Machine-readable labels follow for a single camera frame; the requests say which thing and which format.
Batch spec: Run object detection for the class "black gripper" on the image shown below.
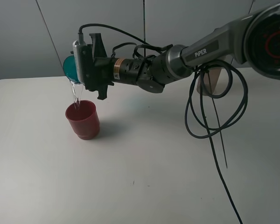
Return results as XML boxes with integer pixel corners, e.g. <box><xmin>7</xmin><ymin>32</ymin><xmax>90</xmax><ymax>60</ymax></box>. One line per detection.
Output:
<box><xmin>84</xmin><ymin>33</ymin><xmax>115</xmax><ymax>100</ymax></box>

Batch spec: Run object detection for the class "teal translucent plastic cup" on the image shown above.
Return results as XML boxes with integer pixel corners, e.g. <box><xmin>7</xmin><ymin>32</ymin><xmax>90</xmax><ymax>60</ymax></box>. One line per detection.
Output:
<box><xmin>63</xmin><ymin>55</ymin><xmax>80</xmax><ymax>84</ymax></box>

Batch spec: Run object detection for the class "brown translucent plastic bottle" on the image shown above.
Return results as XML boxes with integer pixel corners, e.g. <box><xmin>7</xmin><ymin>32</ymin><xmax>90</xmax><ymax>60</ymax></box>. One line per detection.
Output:
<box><xmin>196</xmin><ymin>68</ymin><xmax>222</xmax><ymax>96</ymax></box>

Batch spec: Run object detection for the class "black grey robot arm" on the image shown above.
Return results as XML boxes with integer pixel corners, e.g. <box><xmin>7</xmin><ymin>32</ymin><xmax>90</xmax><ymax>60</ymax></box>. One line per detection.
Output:
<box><xmin>77</xmin><ymin>3</ymin><xmax>280</xmax><ymax>100</ymax></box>

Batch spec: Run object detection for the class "red plastic cup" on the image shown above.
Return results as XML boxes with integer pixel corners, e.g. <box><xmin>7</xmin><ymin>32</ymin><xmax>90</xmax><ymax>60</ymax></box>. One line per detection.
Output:
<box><xmin>65</xmin><ymin>100</ymin><xmax>100</xmax><ymax>140</ymax></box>

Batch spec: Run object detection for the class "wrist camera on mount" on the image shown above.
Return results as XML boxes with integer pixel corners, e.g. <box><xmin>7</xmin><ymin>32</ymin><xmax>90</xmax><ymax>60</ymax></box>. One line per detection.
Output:
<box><xmin>72</xmin><ymin>40</ymin><xmax>92</xmax><ymax>84</ymax></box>

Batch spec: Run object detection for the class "black cable bundle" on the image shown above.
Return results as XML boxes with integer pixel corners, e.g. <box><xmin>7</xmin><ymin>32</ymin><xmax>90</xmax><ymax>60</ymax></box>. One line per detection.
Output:
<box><xmin>78</xmin><ymin>23</ymin><xmax>249</xmax><ymax>224</ymax></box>

